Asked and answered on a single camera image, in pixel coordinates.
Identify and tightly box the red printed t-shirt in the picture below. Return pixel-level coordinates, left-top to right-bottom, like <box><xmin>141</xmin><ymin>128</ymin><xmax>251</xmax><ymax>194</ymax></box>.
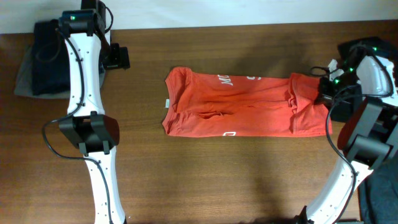
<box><xmin>162</xmin><ymin>67</ymin><xmax>332</xmax><ymax>138</ymax></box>

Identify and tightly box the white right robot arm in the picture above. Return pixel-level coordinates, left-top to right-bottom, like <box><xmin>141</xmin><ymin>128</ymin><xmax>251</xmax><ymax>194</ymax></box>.
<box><xmin>292</xmin><ymin>41</ymin><xmax>397</xmax><ymax>224</ymax></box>

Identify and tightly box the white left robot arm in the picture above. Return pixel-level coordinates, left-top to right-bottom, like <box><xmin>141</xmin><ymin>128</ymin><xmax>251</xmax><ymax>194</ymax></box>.
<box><xmin>58</xmin><ymin>1</ymin><xmax>130</xmax><ymax>223</ymax></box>

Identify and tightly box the folded navy blue garment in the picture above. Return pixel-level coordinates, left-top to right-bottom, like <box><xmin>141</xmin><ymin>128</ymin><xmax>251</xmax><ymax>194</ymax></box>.
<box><xmin>31</xmin><ymin>19</ymin><xmax>70</xmax><ymax>96</ymax></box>

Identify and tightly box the folded grey garment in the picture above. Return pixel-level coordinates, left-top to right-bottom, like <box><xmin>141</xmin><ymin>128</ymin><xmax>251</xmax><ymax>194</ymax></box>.
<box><xmin>14</xmin><ymin>45</ymin><xmax>70</xmax><ymax>100</ymax></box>

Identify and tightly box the black printed t-shirt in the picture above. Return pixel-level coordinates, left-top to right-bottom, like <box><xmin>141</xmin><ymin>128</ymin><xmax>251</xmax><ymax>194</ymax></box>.
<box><xmin>337</xmin><ymin>36</ymin><xmax>398</xmax><ymax>224</ymax></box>

